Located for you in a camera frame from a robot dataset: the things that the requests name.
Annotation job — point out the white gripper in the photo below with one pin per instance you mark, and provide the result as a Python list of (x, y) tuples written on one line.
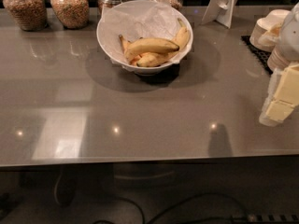
[(291, 39)]

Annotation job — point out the yellow banana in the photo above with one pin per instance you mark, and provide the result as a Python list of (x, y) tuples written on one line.
[(151, 44), (182, 36), (155, 59)]

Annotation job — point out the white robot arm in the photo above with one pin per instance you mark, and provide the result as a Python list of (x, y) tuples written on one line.
[(288, 38)]

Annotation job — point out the front paper bowl stack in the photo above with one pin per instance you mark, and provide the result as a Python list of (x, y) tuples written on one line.
[(277, 60)]

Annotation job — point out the white ceramic bowl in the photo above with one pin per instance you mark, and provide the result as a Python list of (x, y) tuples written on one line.
[(107, 38)]

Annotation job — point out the left back banana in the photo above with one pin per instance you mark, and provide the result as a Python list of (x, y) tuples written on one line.
[(124, 44)]

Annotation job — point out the white paper bowl liner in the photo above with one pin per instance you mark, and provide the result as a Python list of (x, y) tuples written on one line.
[(137, 19)]

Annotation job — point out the black rubber mat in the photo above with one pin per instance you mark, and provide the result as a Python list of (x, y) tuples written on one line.
[(260, 55)]

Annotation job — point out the white folded card stand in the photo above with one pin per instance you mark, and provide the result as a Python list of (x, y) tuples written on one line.
[(220, 11)]

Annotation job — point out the black power strip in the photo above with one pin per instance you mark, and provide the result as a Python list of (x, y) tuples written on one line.
[(266, 219)]

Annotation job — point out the far left grain jar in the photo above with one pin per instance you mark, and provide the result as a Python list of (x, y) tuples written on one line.
[(29, 15)]

